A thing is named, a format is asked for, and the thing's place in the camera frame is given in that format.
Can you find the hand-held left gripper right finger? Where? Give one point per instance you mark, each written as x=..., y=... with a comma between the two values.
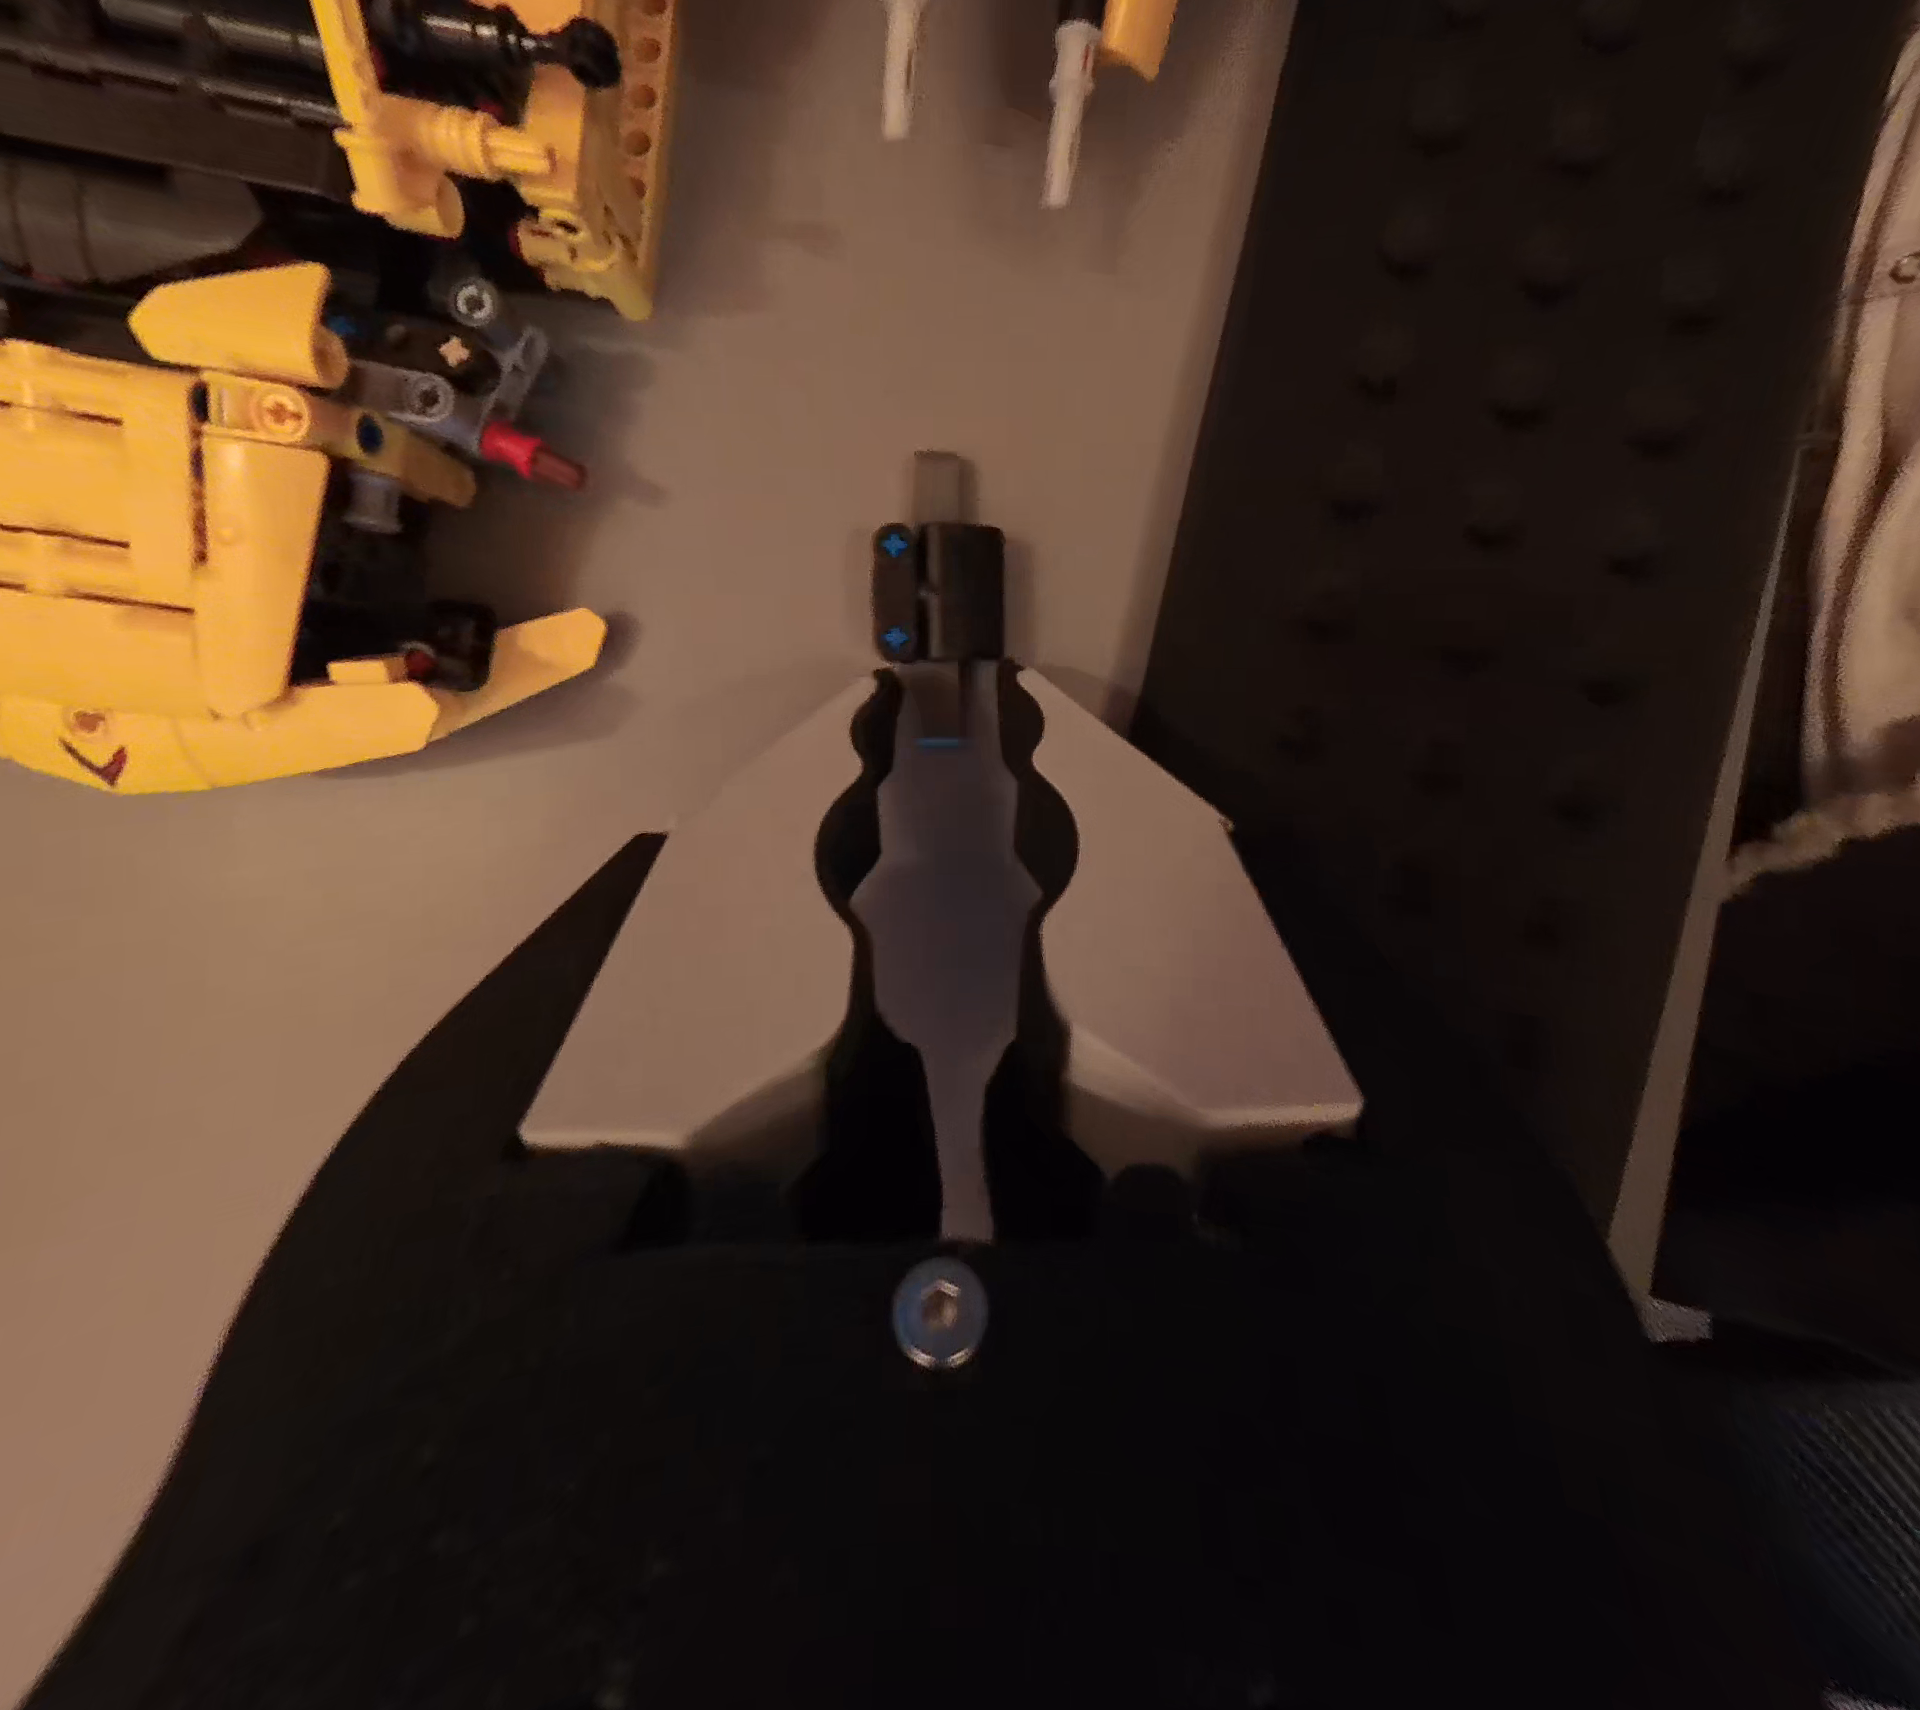
x=1185, y=992

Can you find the brown fleece-lined jacket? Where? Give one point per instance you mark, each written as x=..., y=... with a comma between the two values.
x=1864, y=540

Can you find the black studded mat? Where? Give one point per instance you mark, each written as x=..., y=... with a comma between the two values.
x=1501, y=391

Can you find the yellow toy brick car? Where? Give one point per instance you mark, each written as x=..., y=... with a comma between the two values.
x=153, y=510

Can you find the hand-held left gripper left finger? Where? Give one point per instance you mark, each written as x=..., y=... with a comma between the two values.
x=705, y=992

